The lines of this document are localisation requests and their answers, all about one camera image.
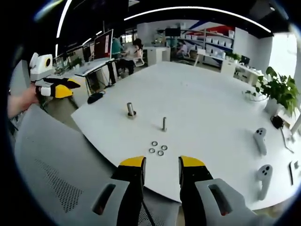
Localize black television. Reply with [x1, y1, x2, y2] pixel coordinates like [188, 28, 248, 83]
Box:
[165, 27, 181, 37]

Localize white handheld controller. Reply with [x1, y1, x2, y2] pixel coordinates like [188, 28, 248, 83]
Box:
[256, 164, 273, 201]
[253, 127, 268, 156]

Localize potted green plant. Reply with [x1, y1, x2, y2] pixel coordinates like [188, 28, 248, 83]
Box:
[244, 66, 301, 117]

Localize black round device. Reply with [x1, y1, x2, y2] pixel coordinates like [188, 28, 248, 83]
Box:
[271, 115, 285, 129]

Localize thick threaded stud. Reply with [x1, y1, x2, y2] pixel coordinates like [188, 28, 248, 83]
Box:
[126, 102, 138, 120]

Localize white stand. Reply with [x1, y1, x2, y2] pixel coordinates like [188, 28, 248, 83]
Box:
[288, 110, 301, 142]

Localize dark hex key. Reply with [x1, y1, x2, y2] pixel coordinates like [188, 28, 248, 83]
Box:
[281, 128, 294, 153]

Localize curved ceiling light strip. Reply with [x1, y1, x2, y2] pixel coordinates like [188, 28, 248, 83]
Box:
[55, 0, 72, 57]

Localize white table with wooden legs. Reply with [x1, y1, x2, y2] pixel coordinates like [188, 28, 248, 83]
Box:
[196, 48, 226, 66]

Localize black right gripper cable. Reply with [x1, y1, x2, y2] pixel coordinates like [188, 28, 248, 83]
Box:
[141, 200, 157, 226]

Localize black oval device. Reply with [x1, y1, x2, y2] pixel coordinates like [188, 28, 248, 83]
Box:
[87, 93, 104, 104]

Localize white cabinet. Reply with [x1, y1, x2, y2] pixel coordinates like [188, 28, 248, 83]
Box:
[143, 46, 171, 68]

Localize shelf with white bins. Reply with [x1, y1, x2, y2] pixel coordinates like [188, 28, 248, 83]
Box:
[177, 24, 236, 54]

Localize white office chair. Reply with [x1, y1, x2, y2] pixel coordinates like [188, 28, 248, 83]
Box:
[134, 48, 145, 67]

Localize long ceiling light strip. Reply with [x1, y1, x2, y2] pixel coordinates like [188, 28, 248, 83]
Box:
[124, 6, 271, 32]

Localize white flat device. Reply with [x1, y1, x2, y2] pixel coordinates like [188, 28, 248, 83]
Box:
[289, 160, 301, 186]

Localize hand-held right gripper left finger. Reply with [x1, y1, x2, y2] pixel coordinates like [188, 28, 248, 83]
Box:
[81, 155, 147, 226]

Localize small potted plants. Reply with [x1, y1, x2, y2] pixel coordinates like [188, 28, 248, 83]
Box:
[227, 53, 242, 63]

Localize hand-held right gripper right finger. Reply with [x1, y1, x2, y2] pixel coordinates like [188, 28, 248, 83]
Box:
[178, 155, 277, 226]

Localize grey mesh office chair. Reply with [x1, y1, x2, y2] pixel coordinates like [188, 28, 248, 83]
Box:
[14, 103, 184, 226]

